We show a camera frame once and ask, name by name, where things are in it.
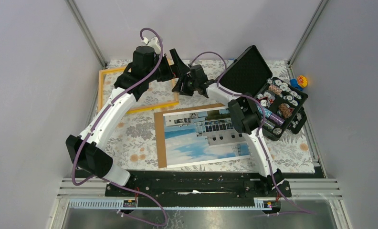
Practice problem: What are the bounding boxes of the blue white chip stack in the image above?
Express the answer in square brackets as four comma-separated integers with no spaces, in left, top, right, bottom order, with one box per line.
[257,106,272,121]

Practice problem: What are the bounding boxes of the yellow orange toy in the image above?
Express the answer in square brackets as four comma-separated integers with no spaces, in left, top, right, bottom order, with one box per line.
[296,75,308,88]

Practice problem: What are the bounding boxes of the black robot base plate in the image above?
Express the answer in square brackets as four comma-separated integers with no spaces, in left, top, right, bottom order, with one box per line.
[105,170,293,208]

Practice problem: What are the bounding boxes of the yellow wooden picture frame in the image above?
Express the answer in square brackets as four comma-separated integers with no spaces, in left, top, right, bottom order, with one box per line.
[97,66,179,113]

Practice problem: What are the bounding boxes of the aluminium corner post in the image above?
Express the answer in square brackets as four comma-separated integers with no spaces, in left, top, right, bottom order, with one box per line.
[287,0,330,66]
[65,0,107,69]

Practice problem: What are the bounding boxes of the left aluminium corner post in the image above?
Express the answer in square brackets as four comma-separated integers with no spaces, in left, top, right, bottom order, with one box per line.
[65,0,107,69]

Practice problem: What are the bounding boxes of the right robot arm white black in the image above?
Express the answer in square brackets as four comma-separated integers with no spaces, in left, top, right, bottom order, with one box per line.
[171,64,287,199]

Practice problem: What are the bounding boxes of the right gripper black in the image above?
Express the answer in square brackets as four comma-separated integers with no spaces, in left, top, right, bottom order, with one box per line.
[172,73,199,97]

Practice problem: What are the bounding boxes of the white slotted cable duct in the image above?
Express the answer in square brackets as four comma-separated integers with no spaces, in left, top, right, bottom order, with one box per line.
[69,198,273,211]

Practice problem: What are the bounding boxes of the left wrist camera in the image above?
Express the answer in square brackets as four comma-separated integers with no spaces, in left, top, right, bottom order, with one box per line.
[142,36,161,54]

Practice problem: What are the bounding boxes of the blue toy piece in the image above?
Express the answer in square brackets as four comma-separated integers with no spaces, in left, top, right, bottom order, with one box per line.
[290,79,300,90]

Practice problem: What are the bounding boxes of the pink patterned chip stack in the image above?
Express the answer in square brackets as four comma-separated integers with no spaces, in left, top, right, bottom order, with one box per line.
[268,84,282,95]

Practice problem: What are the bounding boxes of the floral patterned table mat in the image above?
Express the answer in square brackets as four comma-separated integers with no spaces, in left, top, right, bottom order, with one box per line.
[87,59,316,174]

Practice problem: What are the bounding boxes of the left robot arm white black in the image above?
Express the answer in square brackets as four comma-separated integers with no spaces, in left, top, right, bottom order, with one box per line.
[65,46,189,196]

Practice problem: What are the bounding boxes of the right aluminium corner post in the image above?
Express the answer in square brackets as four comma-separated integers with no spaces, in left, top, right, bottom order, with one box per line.
[287,0,330,66]

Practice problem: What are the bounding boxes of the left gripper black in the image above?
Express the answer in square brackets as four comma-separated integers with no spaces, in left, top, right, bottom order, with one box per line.
[146,48,189,83]

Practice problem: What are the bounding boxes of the brown cardboard backing board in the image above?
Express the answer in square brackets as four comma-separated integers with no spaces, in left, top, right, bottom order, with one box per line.
[154,103,225,168]

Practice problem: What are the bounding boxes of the building and sky photo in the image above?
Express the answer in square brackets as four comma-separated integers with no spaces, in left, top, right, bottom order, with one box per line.
[163,107,250,168]

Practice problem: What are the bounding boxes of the purple chip stack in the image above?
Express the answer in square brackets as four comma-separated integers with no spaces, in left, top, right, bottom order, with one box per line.
[268,113,285,126]

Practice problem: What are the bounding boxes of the black poker chip case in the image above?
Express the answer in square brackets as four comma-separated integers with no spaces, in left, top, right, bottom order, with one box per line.
[220,45,308,141]

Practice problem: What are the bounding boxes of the brown chip stack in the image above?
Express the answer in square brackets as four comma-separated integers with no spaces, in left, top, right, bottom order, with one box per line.
[278,103,292,119]

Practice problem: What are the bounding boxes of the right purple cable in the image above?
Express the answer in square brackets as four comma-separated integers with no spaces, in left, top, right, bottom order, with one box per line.
[189,51,318,217]

